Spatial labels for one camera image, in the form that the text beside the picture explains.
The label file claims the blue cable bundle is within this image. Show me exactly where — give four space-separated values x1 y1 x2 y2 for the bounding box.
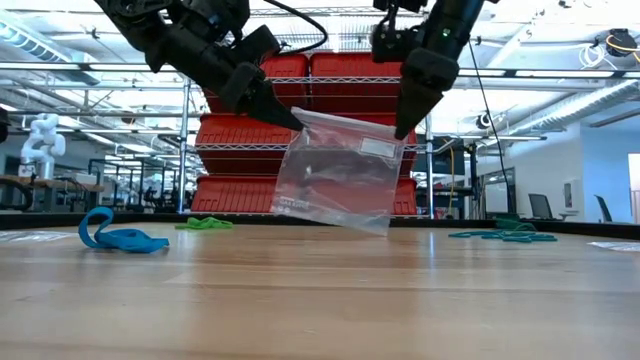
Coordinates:
94 228 171 255

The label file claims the wooden workbench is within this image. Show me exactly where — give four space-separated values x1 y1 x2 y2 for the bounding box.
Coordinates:
0 173 106 214

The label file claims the dark office chair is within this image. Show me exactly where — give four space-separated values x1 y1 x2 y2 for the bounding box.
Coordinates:
593 194 615 224
527 193 564 222

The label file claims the black ceiling cable reel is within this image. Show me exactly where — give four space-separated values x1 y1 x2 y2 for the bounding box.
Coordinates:
594 27 640 65

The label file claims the yellow hanging cable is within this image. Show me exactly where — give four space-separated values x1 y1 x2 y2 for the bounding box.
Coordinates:
447 144 457 216

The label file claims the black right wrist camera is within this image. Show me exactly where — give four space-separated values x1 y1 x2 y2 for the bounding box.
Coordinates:
371 18 427 65

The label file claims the red plastic bin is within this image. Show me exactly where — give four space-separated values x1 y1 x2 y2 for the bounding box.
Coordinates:
204 52 310 115
195 113 306 176
309 52 404 115
191 175 305 215
304 175 419 217
305 112 419 176

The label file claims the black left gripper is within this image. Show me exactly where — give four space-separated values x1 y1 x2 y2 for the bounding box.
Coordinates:
164 24 305 133

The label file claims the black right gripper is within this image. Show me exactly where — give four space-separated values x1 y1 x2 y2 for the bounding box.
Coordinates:
394 46 461 141

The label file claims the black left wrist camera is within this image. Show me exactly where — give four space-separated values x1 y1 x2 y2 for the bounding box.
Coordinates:
238 23 282 66

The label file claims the black left camera cable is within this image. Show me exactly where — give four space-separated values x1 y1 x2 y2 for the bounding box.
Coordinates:
263 0 330 55

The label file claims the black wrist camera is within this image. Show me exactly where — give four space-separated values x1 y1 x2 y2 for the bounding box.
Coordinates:
238 23 282 66
371 18 427 65

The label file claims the white wall dispenser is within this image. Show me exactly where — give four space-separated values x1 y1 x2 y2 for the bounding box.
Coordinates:
562 179 577 211

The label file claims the chrome wire shelf cart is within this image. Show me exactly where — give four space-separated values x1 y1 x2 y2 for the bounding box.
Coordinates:
177 4 436 221

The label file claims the hanging black cable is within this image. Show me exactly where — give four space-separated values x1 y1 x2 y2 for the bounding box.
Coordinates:
467 42 516 217

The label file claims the clear plastic zip bag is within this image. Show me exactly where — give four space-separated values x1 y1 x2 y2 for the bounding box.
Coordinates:
587 240 640 253
272 106 407 237
0 229 76 245

